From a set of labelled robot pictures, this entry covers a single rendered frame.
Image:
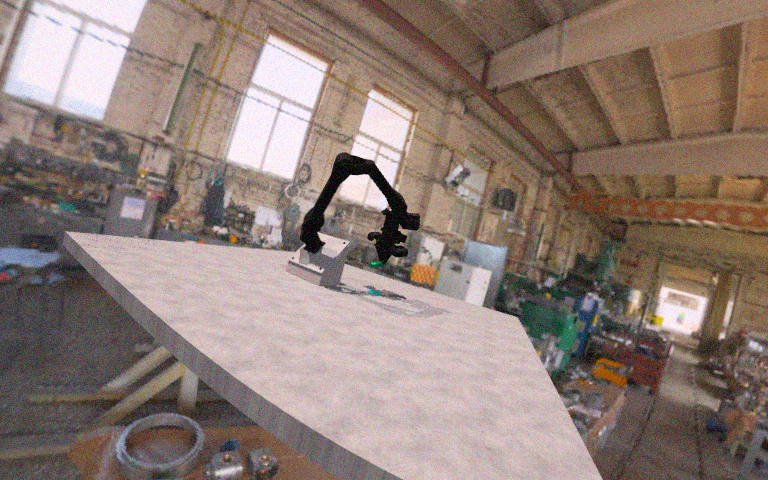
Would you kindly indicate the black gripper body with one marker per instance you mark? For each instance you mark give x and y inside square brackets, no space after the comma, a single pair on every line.
[388,238]

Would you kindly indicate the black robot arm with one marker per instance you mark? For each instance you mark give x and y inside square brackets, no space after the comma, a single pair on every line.
[344,166]

